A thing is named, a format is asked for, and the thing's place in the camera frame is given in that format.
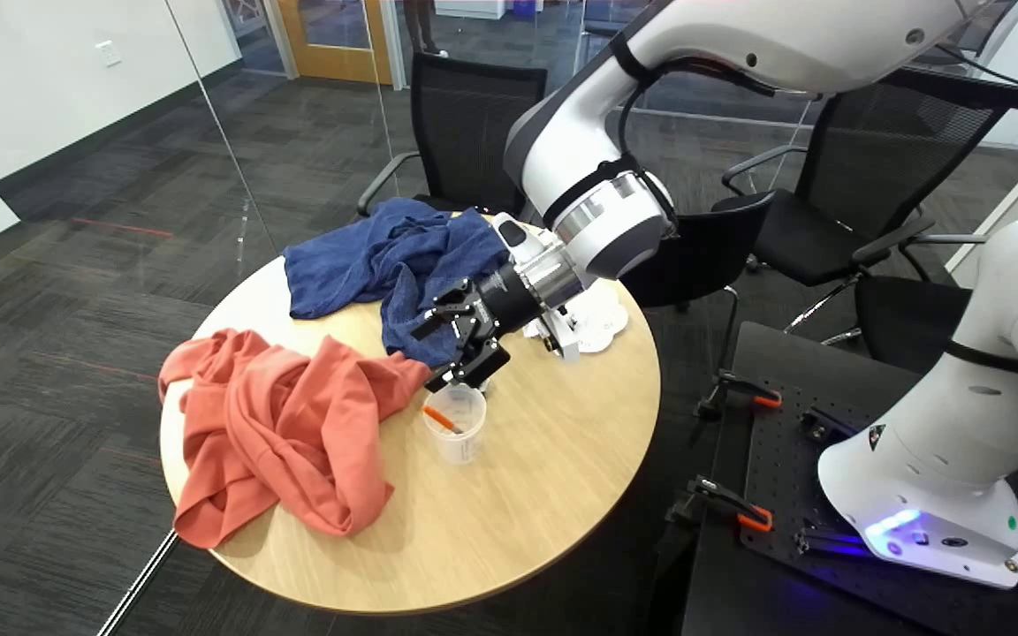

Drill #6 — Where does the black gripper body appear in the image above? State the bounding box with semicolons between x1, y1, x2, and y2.
467;248;560;346

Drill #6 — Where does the orange and silver pen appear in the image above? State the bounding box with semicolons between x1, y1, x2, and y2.
419;403;464;434

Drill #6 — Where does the clear plastic measuring cup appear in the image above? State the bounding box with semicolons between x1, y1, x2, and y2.
417;381;492;465

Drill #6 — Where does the blue cloth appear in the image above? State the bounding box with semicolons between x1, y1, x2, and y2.
280;195;512;372

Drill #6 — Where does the white paper doily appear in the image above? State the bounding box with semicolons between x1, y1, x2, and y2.
559;280;633;359

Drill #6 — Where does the black mesh-back office chair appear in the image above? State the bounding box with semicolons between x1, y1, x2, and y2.
353;49;556;222

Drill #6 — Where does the orange cloth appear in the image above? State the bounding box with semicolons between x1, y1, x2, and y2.
154;328;434;556

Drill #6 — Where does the black and orange clamp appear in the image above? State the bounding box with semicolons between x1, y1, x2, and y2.
662;473;777;542
692;366;789;425

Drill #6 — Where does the wooden door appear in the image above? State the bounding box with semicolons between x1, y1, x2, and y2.
275;0;395;89

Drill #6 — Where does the black robot cart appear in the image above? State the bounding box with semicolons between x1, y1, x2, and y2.
648;319;1018;636

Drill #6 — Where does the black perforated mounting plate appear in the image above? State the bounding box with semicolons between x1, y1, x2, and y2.
741;399;1018;613

